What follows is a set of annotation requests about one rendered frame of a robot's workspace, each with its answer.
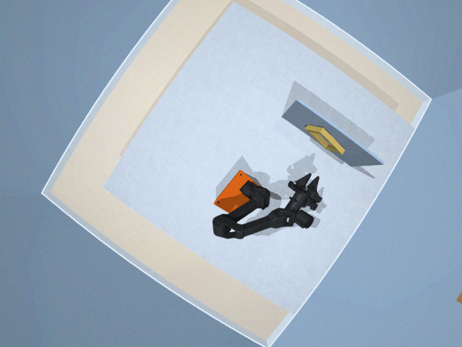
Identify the gold picture frame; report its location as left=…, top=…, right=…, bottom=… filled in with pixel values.
left=305, top=125, right=345, bottom=154

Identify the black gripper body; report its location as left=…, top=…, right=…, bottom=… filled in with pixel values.
left=288, top=181, right=322, bottom=209

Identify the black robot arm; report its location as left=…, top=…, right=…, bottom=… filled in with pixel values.
left=212, top=180, right=314, bottom=239

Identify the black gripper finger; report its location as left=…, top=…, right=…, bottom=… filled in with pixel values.
left=306, top=176, right=320, bottom=194
left=294, top=173, right=311, bottom=189

